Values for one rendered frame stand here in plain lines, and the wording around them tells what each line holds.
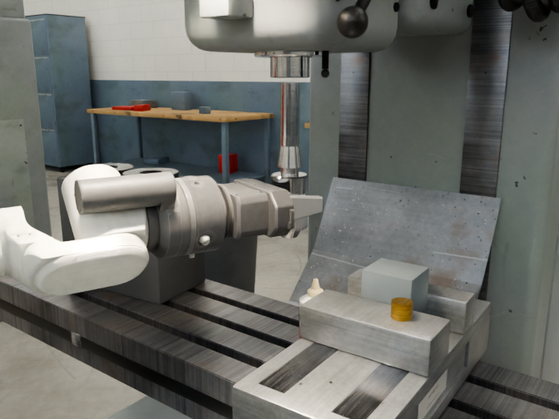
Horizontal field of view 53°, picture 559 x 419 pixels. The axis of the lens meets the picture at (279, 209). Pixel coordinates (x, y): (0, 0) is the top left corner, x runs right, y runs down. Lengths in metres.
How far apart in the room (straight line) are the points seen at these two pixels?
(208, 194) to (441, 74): 0.52
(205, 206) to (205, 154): 6.14
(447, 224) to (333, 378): 0.49
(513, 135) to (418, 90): 0.18
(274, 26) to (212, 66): 5.99
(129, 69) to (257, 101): 2.16
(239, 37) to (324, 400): 0.38
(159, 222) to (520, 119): 0.60
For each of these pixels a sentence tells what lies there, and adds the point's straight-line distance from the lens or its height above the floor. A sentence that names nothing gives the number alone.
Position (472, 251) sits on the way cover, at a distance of 0.97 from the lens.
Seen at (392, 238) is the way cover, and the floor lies 1.00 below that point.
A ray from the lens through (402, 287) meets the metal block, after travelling 0.63.
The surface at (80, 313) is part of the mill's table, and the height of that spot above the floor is 0.93.
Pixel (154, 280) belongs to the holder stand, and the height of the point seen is 0.97.
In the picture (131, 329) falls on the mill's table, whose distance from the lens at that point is 0.85.
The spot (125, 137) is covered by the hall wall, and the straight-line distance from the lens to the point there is 7.84.
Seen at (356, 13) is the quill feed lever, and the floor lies 1.34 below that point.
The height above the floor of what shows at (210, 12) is 1.34.
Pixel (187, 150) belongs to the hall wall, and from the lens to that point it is 6.95.
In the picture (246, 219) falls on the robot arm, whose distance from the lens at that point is 0.63.
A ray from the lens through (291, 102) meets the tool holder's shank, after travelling 0.68.
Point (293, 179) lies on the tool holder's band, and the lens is 0.68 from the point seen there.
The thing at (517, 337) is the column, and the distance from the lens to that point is 1.04.
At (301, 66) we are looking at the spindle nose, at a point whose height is 1.29.
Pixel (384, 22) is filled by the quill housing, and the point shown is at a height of 1.34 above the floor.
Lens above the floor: 1.29
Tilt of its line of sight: 14 degrees down
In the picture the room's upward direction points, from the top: straight up
